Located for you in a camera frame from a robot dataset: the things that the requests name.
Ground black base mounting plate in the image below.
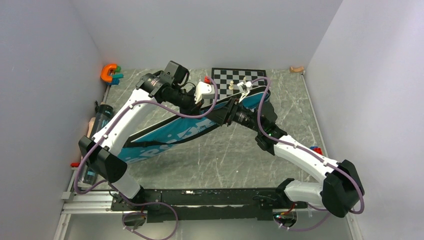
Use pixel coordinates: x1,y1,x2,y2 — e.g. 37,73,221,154
110,187,307,223

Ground orange magnet toy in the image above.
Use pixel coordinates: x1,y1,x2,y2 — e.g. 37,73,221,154
100,63,118,84

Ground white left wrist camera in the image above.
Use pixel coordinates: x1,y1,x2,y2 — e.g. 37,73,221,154
194,76,215,104

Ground beige wooden handle tool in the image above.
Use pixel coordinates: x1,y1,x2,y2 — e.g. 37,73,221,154
86,117,96,138

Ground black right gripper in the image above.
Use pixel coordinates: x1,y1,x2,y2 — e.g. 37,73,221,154
203,95,264,133

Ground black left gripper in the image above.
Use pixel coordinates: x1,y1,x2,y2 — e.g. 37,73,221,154
168,85,205,120

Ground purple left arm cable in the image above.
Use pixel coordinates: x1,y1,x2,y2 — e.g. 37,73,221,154
73,76,220,240

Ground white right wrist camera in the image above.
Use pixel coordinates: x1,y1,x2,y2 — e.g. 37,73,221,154
237,81,253,103

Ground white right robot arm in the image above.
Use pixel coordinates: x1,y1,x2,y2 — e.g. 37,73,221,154
206,99,365,218

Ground colourful toy brick car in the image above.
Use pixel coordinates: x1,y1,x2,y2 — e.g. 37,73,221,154
310,146,324,156

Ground green teal toy blocks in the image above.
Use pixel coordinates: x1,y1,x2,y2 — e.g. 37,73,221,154
110,65,124,86

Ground cream chess pawn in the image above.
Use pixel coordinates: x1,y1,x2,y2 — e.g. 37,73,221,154
228,80,234,91

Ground black shuttlecock tube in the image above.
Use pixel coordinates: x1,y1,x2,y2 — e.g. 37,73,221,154
77,102,114,189

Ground aluminium frame rail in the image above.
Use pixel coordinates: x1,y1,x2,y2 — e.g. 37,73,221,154
52,172,117,240

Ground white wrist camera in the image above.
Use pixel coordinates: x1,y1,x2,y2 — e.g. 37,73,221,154
194,76,215,104
237,81,253,103

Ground black white chessboard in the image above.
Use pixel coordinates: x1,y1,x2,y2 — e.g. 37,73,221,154
211,67,267,109

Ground tan wooden arch block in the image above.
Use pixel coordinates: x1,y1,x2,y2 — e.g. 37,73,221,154
289,66,305,74

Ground blue racket bag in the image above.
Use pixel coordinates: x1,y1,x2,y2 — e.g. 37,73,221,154
116,86,272,166

